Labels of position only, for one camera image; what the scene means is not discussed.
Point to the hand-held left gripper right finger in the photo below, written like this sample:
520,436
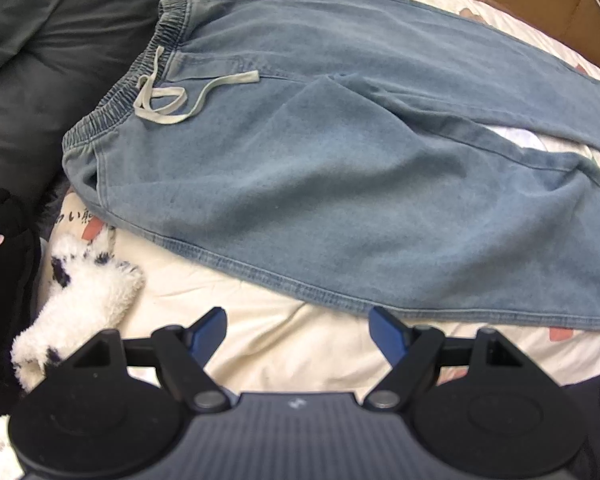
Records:
387,332

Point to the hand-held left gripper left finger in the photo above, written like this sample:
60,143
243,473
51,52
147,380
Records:
212,330

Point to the blue denim pants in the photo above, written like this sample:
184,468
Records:
330,170

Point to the cream bear-print blanket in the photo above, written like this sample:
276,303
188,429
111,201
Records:
280,330

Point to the white fluffy spotted garment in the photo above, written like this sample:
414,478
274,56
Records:
85,300

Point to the grey furry cloth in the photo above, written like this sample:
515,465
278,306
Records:
55,205

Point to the black paw-print plush slipper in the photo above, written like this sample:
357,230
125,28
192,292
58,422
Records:
5,285

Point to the dark grey pillow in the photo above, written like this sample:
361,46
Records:
55,60

